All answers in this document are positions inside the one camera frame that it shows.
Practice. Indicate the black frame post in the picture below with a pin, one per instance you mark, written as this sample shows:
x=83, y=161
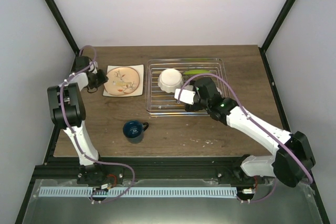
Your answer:
x=287, y=6
x=62, y=25

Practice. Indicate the green plate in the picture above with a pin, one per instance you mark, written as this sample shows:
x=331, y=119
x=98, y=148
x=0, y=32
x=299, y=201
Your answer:
x=195, y=72

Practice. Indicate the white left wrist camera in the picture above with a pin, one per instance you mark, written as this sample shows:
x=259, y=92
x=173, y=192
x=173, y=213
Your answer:
x=94, y=68

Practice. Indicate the right black frame post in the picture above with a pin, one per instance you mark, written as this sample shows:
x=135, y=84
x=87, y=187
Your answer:
x=287, y=6

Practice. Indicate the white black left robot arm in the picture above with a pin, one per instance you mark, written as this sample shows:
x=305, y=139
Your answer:
x=67, y=111

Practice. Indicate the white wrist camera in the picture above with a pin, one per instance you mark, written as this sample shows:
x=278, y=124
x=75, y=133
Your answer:
x=185, y=96
x=94, y=68

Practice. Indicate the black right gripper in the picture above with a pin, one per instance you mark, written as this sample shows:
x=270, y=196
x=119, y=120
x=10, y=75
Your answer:
x=189, y=109

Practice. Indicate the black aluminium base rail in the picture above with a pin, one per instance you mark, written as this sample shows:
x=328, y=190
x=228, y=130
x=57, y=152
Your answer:
x=223, y=169

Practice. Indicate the dark blue mug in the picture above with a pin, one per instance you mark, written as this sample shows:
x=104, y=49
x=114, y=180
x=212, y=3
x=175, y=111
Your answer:
x=134, y=131

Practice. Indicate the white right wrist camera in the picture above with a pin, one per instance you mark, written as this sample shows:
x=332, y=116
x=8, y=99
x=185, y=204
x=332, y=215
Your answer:
x=185, y=96

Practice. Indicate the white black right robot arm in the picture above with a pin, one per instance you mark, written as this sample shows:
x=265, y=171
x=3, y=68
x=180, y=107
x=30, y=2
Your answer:
x=291, y=158

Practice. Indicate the white scalloped bowl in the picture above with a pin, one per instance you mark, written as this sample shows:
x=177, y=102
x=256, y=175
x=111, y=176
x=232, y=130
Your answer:
x=169, y=80

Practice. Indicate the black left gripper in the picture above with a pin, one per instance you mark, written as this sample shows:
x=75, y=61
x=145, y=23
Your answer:
x=103, y=79

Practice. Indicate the square bird pattern plate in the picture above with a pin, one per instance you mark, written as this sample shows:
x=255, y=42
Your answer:
x=124, y=81

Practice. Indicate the light blue slotted cable duct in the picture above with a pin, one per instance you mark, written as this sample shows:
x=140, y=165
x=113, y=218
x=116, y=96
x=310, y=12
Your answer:
x=145, y=192

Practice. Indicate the left black frame post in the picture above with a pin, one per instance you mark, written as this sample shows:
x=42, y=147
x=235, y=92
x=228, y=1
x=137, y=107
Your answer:
x=62, y=25

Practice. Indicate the wire dish rack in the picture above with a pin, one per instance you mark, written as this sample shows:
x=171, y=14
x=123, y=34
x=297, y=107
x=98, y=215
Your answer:
x=160, y=103

